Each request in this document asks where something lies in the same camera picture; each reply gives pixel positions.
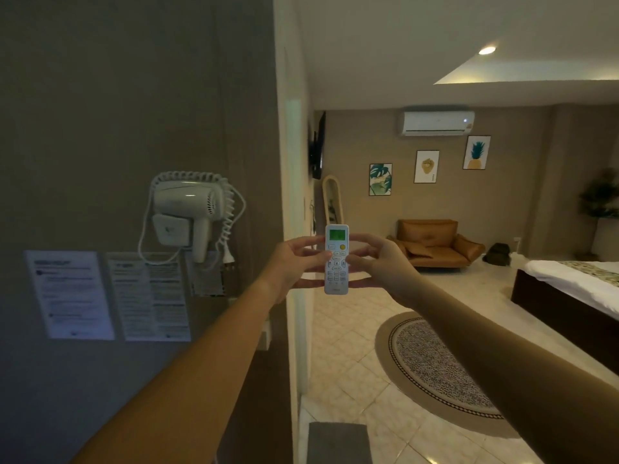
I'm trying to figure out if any person's right hand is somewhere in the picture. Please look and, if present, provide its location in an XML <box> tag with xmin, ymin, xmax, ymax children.
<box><xmin>345</xmin><ymin>234</ymin><xmax>425</xmax><ymax>311</ymax></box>

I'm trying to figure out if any person's left hand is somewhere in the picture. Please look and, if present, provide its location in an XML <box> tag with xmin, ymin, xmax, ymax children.
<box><xmin>260</xmin><ymin>236</ymin><xmax>333</xmax><ymax>305</ymax></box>

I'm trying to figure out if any white air conditioner remote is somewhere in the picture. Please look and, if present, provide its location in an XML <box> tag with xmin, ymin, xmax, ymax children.
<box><xmin>324</xmin><ymin>224</ymin><xmax>350</xmax><ymax>295</ymax></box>

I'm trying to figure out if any person's right forearm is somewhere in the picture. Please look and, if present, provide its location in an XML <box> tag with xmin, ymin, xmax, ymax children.
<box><xmin>410</xmin><ymin>284</ymin><xmax>619</xmax><ymax>464</ymax></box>

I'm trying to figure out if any person's left forearm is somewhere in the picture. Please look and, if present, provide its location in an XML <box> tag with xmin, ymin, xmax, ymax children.
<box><xmin>72</xmin><ymin>277</ymin><xmax>281</xmax><ymax>464</ymax></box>

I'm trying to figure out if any arched standing mirror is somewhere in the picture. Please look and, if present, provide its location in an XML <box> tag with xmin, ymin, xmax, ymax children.
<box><xmin>322</xmin><ymin>175</ymin><xmax>344</xmax><ymax>227</ymax></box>

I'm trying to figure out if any brown sofa cushion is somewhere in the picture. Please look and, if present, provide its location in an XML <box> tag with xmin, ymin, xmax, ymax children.
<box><xmin>402</xmin><ymin>241</ymin><xmax>435</xmax><ymax>259</ymax></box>

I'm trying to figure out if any brown leather sofa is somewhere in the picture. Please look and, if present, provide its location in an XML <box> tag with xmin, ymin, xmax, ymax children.
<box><xmin>387</xmin><ymin>219</ymin><xmax>486</xmax><ymax>272</ymax></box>

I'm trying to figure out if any small laminated notice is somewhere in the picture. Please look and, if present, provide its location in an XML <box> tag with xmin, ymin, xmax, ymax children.
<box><xmin>186</xmin><ymin>251</ymin><xmax>226</xmax><ymax>297</ymax></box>

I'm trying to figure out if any round patterned rug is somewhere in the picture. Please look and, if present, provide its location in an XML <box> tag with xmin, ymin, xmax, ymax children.
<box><xmin>374</xmin><ymin>311</ymin><xmax>521</xmax><ymax>439</ymax></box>

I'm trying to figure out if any black bag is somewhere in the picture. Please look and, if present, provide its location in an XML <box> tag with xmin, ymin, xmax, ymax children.
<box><xmin>483</xmin><ymin>243</ymin><xmax>512</xmax><ymax>266</ymax></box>

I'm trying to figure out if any two-column notice sheet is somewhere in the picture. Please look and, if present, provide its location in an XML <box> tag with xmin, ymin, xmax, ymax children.
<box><xmin>105</xmin><ymin>252</ymin><xmax>192</xmax><ymax>343</ymax></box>

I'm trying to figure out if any grey door mat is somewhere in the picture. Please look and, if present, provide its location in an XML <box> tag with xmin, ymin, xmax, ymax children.
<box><xmin>306</xmin><ymin>421</ymin><xmax>373</xmax><ymax>464</ymax></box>

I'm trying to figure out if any bed with white sheets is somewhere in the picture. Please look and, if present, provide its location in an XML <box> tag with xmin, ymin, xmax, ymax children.
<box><xmin>511</xmin><ymin>259</ymin><xmax>619</xmax><ymax>376</ymax></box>

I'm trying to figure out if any patterned bed runner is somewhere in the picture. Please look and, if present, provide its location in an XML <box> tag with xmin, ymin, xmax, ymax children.
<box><xmin>558</xmin><ymin>261</ymin><xmax>619</xmax><ymax>288</ymax></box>

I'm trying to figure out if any white notice sheet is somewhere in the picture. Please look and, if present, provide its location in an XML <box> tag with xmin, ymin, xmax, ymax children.
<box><xmin>24</xmin><ymin>250</ymin><xmax>116</xmax><ymax>341</ymax></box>

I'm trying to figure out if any green potted plant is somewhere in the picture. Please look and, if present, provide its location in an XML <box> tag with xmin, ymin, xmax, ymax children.
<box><xmin>579</xmin><ymin>168</ymin><xmax>619</xmax><ymax>261</ymax></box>

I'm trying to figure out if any green leaf picture frame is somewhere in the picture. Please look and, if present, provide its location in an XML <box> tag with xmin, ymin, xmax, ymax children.
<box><xmin>369</xmin><ymin>163</ymin><xmax>393</xmax><ymax>197</ymax></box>

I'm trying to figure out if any white coiled dryer cord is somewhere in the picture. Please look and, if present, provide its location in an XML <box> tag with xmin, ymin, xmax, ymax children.
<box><xmin>137</xmin><ymin>171</ymin><xmax>247</xmax><ymax>265</ymax></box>

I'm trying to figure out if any wall-mounted black television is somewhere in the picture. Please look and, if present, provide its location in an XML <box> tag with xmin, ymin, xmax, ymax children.
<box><xmin>309</xmin><ymin>111</ymin><xmax>327</xmax><ymax>180</ymax></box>

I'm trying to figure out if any white wall hair dryer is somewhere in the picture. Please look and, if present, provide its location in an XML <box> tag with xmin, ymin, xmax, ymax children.
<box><xmin>152</xmin><ymin>180</ymin><xmax>226</xmax><ymax>264</ymax></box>

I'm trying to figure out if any white wall air conditioner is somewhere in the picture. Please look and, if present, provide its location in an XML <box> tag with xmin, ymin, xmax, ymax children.
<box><xmin>399</xmin><ymin>110</ymin><xmax>476</xmax><ymax>137</ymax></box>

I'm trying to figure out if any pineapple picture frame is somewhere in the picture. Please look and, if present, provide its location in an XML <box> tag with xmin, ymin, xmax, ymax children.
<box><xmin>462</xmin><ymin>135</ymin><xmax>491</xmax><ymax>170</ymax></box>

